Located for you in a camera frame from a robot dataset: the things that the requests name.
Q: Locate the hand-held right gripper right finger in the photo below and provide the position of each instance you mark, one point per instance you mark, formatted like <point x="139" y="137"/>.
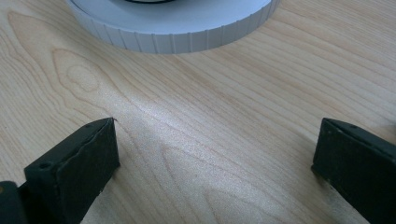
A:
<point x="358" y="168"/>

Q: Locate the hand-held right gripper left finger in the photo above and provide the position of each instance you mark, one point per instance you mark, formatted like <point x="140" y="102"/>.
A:
<point x="71" y="174"/>

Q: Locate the white stand with round bowl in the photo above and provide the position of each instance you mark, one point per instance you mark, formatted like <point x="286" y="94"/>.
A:
<point x="174" y="28"/>

